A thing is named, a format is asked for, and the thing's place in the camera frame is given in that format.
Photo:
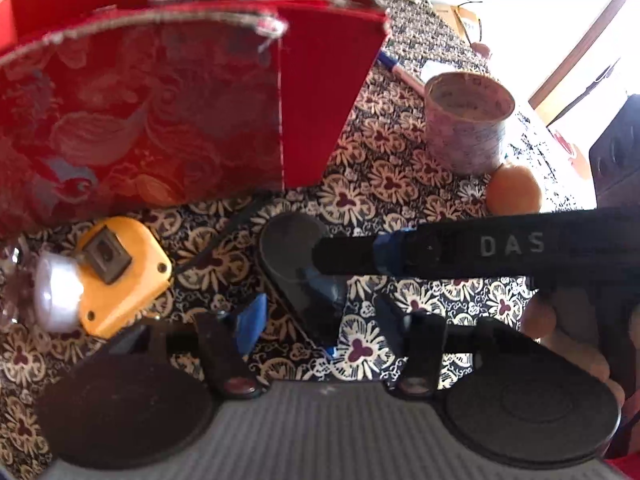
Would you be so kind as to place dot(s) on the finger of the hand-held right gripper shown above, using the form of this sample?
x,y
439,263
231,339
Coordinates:
x,y
345,255

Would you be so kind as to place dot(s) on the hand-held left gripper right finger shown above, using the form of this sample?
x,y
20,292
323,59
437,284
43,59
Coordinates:
x,y
392,317

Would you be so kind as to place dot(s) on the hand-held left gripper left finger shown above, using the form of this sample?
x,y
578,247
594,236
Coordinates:
x,y
252,322

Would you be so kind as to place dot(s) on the black computer mouse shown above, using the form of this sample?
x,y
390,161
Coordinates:
x,y
285,245

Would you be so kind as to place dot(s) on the yellow tape measure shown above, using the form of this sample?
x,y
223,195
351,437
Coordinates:
x,y
135,290

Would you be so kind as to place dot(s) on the red patterned cardboard box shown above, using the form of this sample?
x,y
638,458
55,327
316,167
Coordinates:
x,y
150,110

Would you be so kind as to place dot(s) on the clear shiny object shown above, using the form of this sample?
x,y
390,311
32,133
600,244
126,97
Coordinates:
x,y
12,280

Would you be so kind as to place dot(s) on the person's right hand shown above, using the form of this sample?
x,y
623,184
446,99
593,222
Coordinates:
x,y
575,330

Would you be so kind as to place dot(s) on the orange fruit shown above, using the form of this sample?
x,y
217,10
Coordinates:
x,y
515,187

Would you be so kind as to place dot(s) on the red white object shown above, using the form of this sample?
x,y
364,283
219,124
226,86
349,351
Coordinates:
x,y
570,152

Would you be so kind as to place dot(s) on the patterned paper cup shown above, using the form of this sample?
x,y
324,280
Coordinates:
x,y
465,135

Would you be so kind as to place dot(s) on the white paper slip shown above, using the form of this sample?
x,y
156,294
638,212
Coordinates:
x,y
436,70

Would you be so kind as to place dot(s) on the blue white pen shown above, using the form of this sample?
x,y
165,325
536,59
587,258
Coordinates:
x,y
400,70

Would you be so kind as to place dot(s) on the silver white round object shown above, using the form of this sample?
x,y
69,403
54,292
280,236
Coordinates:
x,y
57,295

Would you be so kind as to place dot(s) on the small pink object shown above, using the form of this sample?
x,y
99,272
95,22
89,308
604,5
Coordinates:
x,y
481,50

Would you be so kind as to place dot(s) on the small orange cardboard box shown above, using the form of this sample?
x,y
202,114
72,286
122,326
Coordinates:
x,y
465,20

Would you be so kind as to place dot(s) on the wooden door frame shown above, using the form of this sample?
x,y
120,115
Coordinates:
x,y
575,55

